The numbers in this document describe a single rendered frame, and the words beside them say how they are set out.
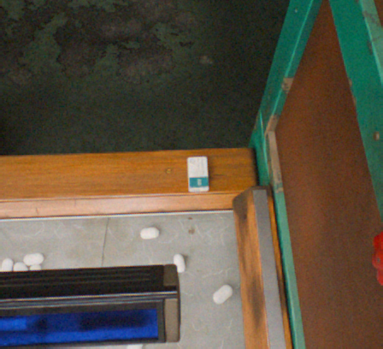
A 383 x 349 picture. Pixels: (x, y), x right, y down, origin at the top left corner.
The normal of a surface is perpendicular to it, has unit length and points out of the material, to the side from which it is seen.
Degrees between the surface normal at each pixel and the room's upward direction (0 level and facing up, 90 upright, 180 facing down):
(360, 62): 90
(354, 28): 90
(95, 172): 0
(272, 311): 0
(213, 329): 0
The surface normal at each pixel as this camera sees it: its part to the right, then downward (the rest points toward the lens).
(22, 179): 0.04, -0.44
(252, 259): -0.90, -0.14
